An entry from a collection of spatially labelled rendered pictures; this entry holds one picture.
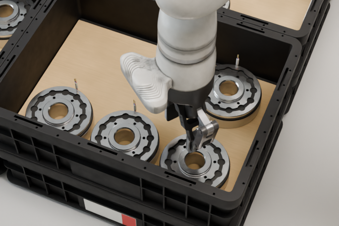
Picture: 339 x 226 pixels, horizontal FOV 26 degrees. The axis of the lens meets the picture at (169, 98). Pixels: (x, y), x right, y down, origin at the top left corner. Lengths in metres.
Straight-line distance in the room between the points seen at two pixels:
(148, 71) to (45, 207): 0.41
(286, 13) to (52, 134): 0.49
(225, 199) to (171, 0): 0.32
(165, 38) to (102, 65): 0.38
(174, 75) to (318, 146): 0.48
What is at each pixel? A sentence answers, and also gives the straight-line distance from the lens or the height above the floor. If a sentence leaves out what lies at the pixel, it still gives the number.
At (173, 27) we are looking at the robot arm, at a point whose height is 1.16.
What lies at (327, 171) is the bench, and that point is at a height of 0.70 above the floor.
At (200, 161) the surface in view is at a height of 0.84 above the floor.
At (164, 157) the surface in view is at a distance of 1.08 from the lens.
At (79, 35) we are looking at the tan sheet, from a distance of 1.26.
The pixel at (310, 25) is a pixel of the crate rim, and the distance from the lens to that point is 1.15.
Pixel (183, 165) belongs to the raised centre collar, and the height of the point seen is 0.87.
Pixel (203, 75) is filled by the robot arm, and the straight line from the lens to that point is 0.89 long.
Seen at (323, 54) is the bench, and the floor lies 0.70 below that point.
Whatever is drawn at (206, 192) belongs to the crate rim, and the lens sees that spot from 0.97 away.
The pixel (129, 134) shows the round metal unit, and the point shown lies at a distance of 1.11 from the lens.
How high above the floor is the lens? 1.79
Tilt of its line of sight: 55 degrees down
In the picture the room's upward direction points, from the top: straight up
